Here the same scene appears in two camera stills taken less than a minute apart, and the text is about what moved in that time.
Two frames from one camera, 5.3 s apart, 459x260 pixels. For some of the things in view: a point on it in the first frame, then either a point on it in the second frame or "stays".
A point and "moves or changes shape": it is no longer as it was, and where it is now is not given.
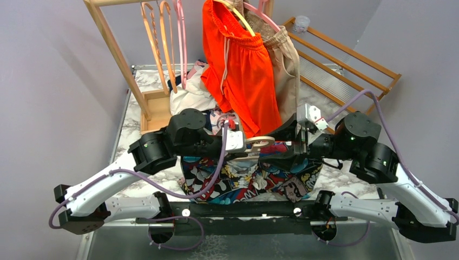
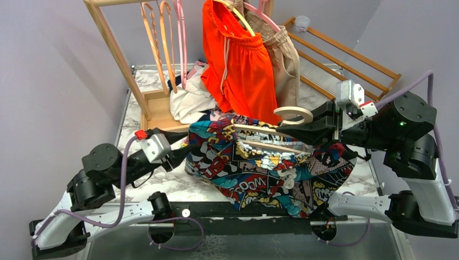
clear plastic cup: x=302 y=24 stays
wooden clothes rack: x=156 y=106 stays
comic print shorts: x=217 y=179 moves or changes shape
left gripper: x=229 y=156 → x=177 y=157
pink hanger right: x=259 y=10 stays
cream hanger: x=255 y=148 moves or changes shape
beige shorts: x=284 y=58 stays
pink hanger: x=178 y=5 stays
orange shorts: x=238 y=72 stays
